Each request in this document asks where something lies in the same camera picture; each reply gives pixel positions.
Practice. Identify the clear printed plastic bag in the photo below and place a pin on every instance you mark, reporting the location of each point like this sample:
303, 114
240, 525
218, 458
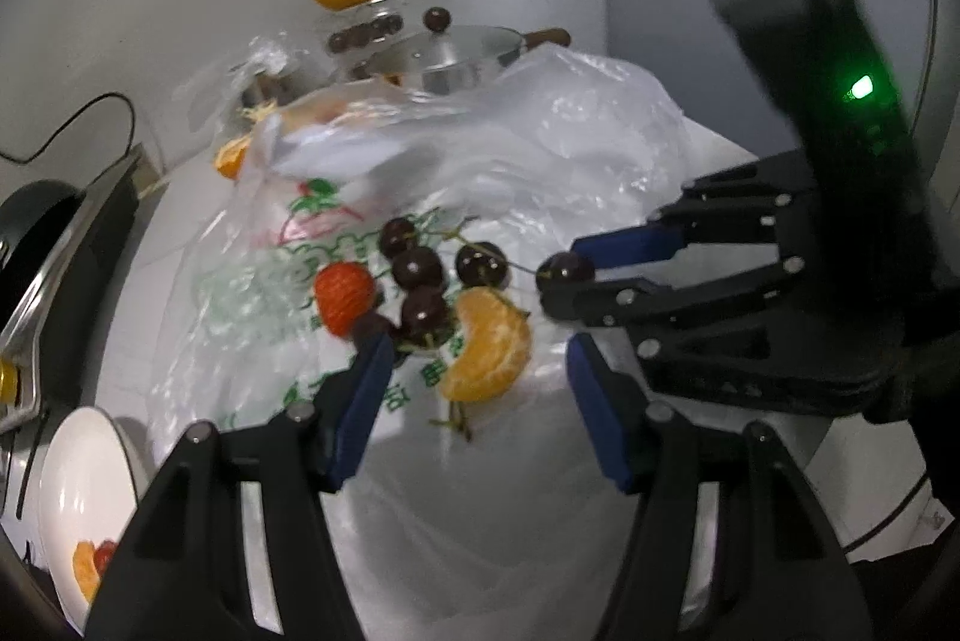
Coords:
525, 161

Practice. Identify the glass pot lid brown knob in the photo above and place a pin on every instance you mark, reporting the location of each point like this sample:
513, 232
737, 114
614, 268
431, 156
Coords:
442, 44

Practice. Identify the half peeled orange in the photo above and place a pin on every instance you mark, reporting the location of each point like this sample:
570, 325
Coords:
232, 157

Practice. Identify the small crumpled clear bag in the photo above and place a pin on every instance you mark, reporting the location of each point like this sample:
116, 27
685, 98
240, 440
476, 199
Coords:
255, 74

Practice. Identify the red strawberry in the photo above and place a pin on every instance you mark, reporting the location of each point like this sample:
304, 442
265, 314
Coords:
343, 297
105, 555

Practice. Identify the clear plastic fruit container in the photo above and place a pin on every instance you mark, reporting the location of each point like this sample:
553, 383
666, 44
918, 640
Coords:
367, 29

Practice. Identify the steel induction cooker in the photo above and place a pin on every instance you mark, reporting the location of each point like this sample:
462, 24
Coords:
67, 251

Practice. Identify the white round plate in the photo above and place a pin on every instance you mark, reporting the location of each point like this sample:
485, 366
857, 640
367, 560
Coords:
82, 476

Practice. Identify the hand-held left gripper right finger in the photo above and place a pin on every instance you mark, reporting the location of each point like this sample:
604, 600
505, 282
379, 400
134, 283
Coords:
600, 408

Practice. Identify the orange peel piece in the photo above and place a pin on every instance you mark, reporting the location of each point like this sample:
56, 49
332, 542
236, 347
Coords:
311, 114

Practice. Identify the dark red cherry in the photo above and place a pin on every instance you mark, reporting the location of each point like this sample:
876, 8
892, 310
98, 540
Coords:
397, 236
418, 268
425, 311
480, 264
568, 270

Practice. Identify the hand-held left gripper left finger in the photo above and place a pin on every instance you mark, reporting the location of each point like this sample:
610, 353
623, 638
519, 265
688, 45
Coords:
360, 401

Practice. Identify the peeled orange segment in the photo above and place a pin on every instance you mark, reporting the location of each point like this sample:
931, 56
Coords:
85, 570
486, 348

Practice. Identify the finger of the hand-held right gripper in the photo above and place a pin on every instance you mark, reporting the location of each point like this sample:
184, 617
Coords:
600, 300
622, 245

